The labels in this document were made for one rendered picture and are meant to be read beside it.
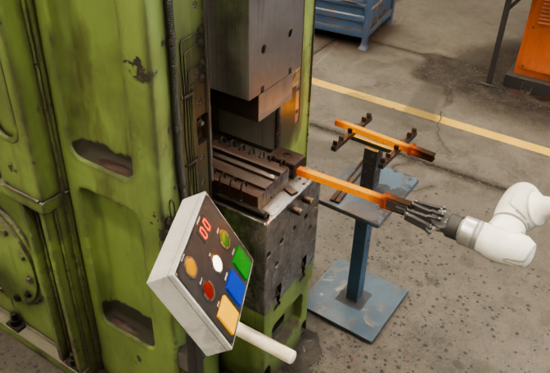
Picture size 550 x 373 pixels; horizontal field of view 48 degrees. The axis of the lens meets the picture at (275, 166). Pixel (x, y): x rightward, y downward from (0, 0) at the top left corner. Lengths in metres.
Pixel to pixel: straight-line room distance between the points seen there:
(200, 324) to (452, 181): 2.72
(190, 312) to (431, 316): 1.77
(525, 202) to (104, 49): 1.29
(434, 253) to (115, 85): 2.14
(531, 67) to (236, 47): 3.85
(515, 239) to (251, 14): 0.97
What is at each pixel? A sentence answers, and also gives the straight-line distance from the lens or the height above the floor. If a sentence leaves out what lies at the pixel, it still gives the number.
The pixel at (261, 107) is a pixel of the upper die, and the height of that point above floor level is 1.32.
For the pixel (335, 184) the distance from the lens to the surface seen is 2.02.
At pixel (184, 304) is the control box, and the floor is 1.10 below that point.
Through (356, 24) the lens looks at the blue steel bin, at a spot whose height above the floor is 0.21.
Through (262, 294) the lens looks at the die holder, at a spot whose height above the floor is 0.58.
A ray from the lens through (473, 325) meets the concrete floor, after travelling 3.15.
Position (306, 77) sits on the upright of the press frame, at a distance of 2.46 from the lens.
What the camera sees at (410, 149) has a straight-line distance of 2.46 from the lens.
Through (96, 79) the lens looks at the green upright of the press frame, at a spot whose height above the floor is 1.40.
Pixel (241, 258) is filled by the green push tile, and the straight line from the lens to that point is 1.78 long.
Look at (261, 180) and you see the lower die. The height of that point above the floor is 0.99.
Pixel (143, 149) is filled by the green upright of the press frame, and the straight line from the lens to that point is 1.82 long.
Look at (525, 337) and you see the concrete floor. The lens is 3.19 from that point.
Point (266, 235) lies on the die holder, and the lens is 2.10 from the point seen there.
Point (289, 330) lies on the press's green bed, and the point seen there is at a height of 0.16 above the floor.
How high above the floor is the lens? 2.23
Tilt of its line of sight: 34 degrees down
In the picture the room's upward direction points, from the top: 2 degrees clockwise
